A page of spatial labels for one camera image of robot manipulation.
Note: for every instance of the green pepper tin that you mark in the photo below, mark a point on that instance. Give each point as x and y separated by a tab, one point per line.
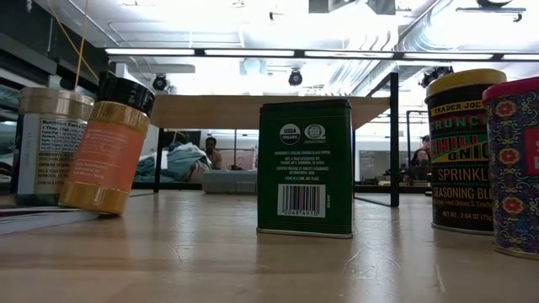
305	168

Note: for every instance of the wooden shelf black metal frame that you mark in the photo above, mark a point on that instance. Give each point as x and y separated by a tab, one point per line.
236	111

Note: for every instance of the orange turmeric jar black lid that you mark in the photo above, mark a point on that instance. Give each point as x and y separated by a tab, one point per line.
107	155

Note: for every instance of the chili onion jar yellow lid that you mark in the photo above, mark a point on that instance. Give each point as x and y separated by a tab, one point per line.
459	168

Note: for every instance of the glass spice jar tan lid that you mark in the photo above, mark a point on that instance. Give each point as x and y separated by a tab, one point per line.
50	147

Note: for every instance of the red patterned spice tin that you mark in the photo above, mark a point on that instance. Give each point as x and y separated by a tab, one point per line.
513	168

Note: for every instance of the blue-grey plastic case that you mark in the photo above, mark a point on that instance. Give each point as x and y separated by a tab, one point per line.
229	182

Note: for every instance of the person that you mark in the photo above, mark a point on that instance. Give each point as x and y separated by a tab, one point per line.
421	164
212	153

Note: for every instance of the round black ceiling lamp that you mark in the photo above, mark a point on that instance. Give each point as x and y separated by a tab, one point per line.
295	78
160	82

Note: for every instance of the teal clothes pile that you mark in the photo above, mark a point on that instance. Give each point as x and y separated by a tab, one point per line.
181	166

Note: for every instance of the black metal stand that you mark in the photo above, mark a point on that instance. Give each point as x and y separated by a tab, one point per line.
408	139

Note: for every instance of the black track light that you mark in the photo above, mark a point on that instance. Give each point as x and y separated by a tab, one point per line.
438	72

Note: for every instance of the black metal rig frame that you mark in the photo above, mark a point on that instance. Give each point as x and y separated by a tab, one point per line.
375	188

